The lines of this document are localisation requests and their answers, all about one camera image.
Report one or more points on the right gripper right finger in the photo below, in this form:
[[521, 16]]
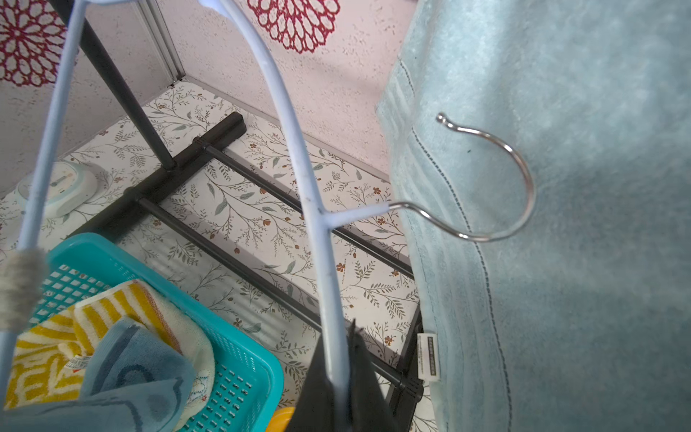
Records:
[[369, 411]]

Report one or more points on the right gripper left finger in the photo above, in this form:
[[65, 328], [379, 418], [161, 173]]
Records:
[[314, 411]]

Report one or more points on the blue hello towel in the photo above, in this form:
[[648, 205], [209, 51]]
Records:
[[133, 382]]

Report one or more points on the yellow striped towel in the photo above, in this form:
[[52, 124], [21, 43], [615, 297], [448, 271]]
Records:
[[50, 359]]

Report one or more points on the teal plain towel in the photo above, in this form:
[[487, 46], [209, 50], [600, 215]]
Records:
[[580, 321]]

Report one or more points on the light blue hanger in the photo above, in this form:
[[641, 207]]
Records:
[[320, 222]]

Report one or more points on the yellow plastic tray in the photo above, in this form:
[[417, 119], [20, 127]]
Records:
[[280, 420]]

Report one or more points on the teal plastic basket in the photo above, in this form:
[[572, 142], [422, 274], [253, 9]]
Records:
[[248, 379]]

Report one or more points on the black clothes rack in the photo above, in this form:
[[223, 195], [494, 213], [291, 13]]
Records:
[[226, 228]]

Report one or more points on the white round clock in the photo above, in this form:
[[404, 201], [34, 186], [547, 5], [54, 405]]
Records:
[[70, 186]]

